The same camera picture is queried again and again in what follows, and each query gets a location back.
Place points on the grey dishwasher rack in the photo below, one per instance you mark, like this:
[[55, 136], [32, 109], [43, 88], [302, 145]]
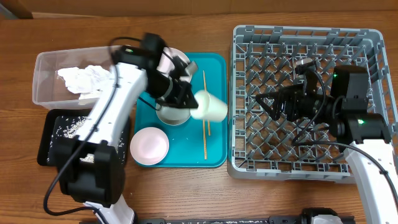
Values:
[[262, 61]]

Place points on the white napkin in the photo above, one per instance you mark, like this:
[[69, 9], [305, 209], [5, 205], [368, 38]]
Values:
[[88, 82]]

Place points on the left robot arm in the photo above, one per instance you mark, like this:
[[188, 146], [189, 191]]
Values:
[[91, 174]]

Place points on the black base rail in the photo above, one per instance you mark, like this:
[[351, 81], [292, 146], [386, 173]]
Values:
[[306, 217]]

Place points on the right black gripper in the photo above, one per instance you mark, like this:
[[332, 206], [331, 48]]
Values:
[[282, 104]]

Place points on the small white plate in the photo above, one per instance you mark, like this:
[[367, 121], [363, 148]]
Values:
[[149, 146]]

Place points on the clear plastic waste bin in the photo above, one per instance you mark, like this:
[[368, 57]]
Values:
[[48, 89]]

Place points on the black plastic tray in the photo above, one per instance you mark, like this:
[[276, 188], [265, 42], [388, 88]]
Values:
[[47, 131]]

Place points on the teal serving tray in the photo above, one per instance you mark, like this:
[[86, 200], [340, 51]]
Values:
[[186, 140]]

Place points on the wooden chopstick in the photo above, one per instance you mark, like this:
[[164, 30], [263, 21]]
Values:
[[205, 88], [204, 139]]

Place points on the large white plate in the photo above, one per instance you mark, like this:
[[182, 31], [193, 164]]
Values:
[[170, 57]]

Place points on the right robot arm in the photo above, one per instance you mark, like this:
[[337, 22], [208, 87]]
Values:
[[362, 137]]

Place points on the rice leftovers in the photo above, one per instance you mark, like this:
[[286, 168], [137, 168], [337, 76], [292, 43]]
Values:
[[67, 126]]

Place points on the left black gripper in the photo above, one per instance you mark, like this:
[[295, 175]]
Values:
[[181, 102]]

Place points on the grey metal bowl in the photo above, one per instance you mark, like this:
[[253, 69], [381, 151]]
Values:
[[172, 116]]

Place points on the white cup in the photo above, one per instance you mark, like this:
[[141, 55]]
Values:
[[209, 107]]

